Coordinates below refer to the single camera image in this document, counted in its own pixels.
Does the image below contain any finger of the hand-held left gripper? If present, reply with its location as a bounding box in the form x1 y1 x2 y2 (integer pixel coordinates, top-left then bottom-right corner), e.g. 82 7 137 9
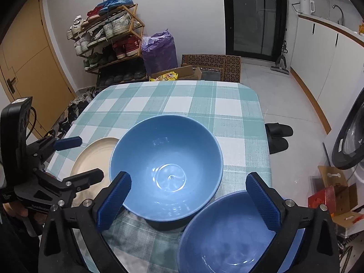
27 136 83 166
33 168 104 206

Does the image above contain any teal checked tablecloth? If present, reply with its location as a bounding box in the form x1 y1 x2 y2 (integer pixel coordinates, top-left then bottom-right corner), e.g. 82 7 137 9
47 80 273 273

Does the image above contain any beige plate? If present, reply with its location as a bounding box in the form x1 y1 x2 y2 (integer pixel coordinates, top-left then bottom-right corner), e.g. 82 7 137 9
70 137 120 207

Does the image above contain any open cardboard box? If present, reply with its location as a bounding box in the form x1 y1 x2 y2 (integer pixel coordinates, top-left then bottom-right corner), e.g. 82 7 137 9
149 65 202 82

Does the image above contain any light blue bowl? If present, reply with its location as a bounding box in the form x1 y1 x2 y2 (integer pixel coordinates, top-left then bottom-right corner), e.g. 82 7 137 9
109 115 224 222

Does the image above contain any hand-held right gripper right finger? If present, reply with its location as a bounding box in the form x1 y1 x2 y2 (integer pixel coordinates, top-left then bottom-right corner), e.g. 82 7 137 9
245 172 340 273

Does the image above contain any white floor cabinet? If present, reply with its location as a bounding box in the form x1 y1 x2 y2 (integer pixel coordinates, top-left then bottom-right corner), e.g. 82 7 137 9
290 13 364 133

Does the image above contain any yellow snack packet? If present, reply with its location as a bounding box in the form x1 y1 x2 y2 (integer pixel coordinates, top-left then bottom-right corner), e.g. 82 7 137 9
155 72 179 81

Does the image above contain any wooden shoe rack with shoes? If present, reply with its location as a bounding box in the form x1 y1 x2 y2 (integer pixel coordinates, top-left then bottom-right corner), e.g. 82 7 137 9
66 0 147 87

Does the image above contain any brown cardboard box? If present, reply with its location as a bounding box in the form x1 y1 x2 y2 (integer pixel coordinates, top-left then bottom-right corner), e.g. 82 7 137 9
318 165 364 237

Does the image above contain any purple plastic bag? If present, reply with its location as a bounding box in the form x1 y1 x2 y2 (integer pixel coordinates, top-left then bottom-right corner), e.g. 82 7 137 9
141 29 174 76

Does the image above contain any black slipper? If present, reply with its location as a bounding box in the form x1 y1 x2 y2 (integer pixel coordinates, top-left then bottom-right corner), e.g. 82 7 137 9
269 137 289 154
264 122 293 137

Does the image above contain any metal faucet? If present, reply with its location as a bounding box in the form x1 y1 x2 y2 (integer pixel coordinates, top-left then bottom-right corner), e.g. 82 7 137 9
332 4 345 25

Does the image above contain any black framed glass door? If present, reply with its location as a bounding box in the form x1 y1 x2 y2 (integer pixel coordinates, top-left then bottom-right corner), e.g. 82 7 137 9
222 0 289 60

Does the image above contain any patterned flat cardboard box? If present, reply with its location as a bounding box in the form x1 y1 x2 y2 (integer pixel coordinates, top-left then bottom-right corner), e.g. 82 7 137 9
181 54 242 83

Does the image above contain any washing machine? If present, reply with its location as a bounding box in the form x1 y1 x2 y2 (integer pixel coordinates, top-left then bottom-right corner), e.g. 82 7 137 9
331 88 364 182

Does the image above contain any pile of shoes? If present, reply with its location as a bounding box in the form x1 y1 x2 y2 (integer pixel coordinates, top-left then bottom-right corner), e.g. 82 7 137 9
51 87 100 137

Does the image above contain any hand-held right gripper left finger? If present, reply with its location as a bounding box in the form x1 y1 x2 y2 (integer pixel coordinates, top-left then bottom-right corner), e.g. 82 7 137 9
38 171 133 273

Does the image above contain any person's left hand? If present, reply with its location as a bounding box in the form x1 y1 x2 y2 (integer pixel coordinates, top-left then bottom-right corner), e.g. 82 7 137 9
3 202 47 225

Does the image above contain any white electric kettle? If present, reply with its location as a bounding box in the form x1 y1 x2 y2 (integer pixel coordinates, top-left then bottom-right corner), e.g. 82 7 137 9
298 0 316 15

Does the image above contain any grey stick vacuum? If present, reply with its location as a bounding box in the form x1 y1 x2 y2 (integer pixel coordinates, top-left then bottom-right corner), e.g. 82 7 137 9
270 0 291 76

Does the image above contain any yellow wooden door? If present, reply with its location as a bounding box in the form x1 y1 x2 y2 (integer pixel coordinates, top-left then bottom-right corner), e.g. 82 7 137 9
0 0 77 138

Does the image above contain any black cable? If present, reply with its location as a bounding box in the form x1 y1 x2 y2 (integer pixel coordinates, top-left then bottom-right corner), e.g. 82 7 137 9
26 106 38 140

